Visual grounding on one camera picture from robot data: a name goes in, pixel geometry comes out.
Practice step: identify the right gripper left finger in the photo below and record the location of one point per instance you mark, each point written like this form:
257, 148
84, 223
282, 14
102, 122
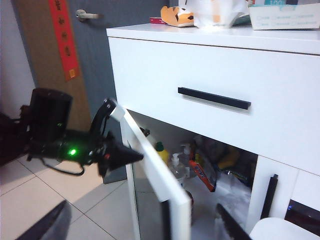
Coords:
50, 225

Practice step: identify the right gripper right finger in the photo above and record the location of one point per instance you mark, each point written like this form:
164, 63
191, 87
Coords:
231, 230

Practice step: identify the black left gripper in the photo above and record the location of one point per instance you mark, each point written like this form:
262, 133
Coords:
100, 153

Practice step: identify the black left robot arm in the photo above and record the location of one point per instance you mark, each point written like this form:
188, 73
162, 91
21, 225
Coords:
50, 112

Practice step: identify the metal door hinge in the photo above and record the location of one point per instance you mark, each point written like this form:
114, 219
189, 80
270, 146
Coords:
145, 132

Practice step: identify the grey room door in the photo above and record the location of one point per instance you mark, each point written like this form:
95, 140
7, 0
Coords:
100, 62

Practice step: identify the white cabinet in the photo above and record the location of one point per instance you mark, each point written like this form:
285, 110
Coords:
225, 35

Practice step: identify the white crumpled plastic bag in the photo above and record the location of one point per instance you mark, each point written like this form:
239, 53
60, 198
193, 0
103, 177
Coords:
232, 195

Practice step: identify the yellow detergent bottle green cap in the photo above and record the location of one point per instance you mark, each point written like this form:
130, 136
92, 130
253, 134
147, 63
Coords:
162, 152

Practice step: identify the clear pump sanitizer bottle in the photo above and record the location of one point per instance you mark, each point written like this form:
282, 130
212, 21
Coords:
176, 170

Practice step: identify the orange snack packet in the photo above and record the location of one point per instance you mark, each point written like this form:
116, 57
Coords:
202, 172

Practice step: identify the clear plastic bottle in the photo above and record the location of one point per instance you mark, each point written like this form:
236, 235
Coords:
186, 160

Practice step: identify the wide white drawer front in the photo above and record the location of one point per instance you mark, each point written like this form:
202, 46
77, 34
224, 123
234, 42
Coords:
150, 75

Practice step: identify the red paper banner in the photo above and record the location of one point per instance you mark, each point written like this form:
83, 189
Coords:
63, 37

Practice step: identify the brown cardboard panel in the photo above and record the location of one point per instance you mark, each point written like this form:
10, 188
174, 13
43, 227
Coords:
32, 50

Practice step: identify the small pink box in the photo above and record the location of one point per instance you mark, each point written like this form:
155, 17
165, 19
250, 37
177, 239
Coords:
158, 20

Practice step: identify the orange paper tiger box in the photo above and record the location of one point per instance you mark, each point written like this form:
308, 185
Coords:
177, 16

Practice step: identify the translucent white plastic bag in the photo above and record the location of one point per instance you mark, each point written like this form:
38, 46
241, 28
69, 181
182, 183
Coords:
217, 12

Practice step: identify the white teal printed box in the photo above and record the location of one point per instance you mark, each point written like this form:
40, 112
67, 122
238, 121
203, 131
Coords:
285, 17

